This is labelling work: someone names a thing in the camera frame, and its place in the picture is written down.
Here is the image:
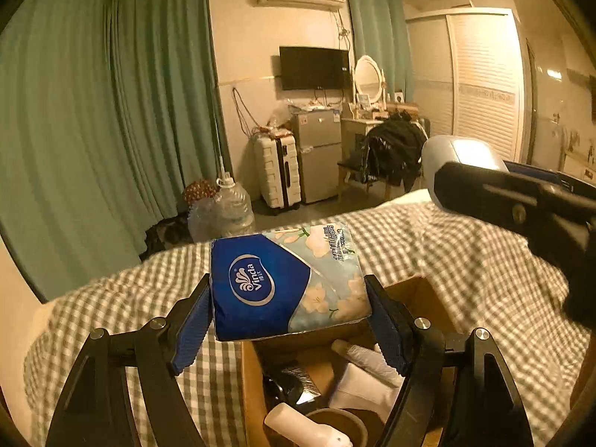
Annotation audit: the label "grey rounded plastic case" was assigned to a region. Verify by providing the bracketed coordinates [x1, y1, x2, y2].
[421, 135, 509, 206]

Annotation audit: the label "white plastic bottle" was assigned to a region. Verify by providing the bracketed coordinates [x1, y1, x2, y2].
[264, 403, 353, 447]

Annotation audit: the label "wooden chair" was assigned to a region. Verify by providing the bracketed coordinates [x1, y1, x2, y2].
[336, 118, 431, 199]

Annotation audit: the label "white oval mirror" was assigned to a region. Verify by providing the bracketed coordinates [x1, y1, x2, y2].
[353, 55, 387, 105]

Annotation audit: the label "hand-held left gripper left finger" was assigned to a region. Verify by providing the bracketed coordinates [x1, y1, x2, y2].
[44, 272, 212, 447]

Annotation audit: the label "beige tape roll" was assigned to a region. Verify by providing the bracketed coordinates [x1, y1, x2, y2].
[302, 407, 368, 447]

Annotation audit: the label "green curtain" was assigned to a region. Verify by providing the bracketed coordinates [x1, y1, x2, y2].
[0, 0, 117, 299]
[345, 0, 415, 103]
[105, 0, 231, 243]

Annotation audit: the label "blue tissue packet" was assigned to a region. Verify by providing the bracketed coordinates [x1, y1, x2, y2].
[209, 223, 373, 342]

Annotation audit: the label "dark floor bag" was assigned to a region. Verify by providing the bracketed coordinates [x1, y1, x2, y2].
[144, 219, 194, 261]

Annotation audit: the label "black wall television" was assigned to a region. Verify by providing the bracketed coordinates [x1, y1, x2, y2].
[278, 45, 351, 91]

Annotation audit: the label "hanging wall cables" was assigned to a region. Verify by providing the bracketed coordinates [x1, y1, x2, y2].
[231, 86, 261, 136]

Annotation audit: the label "white suitcase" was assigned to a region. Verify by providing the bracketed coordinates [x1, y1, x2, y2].
[253, 133, 301, 215]

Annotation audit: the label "brown patterned bag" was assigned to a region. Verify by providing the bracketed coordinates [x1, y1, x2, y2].
[181, 179, 219, 206]

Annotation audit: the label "white sock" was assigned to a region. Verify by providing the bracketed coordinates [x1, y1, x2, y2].
[328, 339, 406, 422]

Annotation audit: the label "brown cardboard box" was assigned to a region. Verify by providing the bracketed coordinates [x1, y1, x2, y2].
[241, 276, 459, 447]

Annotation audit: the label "checkered blanket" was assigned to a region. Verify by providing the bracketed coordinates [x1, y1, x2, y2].
[23, 202, 587, 447]

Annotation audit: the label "wooden dressing table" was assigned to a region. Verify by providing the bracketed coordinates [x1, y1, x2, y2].
[341, 102, 420, 168]

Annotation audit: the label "black jacket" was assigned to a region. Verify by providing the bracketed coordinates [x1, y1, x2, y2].
[365, 112, 428, 187]

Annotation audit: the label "grey small fridge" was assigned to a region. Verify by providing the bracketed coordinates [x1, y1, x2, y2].
[291, 108, 344, 205]

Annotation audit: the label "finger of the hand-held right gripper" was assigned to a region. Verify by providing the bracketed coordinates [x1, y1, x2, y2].
[503, 161, 596, 206]
[432, 161, 596, 243]

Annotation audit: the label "white slatted wardrobe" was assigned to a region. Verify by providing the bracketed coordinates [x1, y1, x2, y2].
[405, 7, 534, 164]

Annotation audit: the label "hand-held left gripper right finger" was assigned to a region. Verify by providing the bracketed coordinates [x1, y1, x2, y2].
[363, 274, 529, 447]

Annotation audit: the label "crushed clear plastic jug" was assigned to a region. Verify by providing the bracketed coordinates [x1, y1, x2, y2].
[187, 198, 234, 243]

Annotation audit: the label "clear plastic bag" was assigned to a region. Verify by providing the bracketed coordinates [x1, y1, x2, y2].
[267, 114, 294, 137]

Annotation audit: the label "clear water jug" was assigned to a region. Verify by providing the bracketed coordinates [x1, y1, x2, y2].
[215, 173, 256, 236]

